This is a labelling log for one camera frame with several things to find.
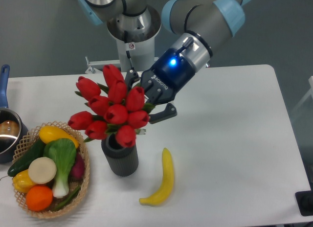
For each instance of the purple sweet potato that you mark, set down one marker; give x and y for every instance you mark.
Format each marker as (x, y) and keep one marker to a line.
(78, 168)

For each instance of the yellow squash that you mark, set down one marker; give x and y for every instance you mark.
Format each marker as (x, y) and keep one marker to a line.
(48, 134)

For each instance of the blue handled saucepan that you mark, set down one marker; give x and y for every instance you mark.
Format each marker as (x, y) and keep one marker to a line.
(12, 128)

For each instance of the yellow bell pepper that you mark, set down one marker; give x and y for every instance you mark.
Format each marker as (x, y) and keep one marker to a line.
(22, 182)

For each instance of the red tulip bouquet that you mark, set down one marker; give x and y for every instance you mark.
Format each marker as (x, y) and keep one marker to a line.
(116, 110)

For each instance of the green bok choy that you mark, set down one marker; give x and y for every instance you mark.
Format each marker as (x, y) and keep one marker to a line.
(63, 152)

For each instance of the orange fruit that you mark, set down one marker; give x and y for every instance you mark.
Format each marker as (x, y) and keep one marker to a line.
(39, 198)

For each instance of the green bean pod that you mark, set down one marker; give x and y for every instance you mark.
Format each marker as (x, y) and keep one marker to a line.
(67, 200)

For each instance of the woven wicker basket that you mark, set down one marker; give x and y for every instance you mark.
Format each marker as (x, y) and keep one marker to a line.
(78, 179)

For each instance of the dark grey ribbed vase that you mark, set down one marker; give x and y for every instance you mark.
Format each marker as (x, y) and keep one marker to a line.
(123, 161)

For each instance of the black device at table edge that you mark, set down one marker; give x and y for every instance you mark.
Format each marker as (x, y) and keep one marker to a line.
(305, 202)

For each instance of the white frame at right edge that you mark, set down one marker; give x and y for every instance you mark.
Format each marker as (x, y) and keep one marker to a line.
(305, 105)

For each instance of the yellow banana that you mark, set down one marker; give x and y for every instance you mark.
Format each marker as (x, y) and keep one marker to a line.
(167, 184)

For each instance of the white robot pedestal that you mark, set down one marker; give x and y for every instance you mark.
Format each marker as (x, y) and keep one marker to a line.
(139, 55)

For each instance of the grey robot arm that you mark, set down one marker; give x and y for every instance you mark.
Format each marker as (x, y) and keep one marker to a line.
(163, 51)

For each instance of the green cucumber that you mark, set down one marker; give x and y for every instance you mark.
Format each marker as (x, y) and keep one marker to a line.
(34, 152)

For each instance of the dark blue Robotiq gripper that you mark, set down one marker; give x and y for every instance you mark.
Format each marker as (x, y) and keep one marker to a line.
(171, 72)

